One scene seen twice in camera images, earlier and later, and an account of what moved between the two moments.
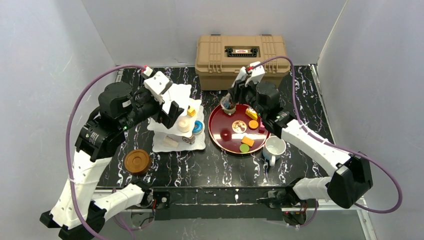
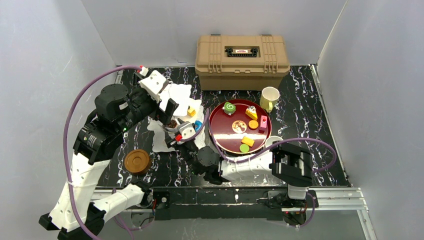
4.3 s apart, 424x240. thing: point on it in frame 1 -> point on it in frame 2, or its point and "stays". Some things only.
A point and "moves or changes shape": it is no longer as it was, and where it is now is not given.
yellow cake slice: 251,113 stays
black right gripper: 235,94 -> 178,144
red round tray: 240,133 stays
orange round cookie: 253,124 stays
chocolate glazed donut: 228,105 moves or changes shape
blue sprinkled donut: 198,127 stays
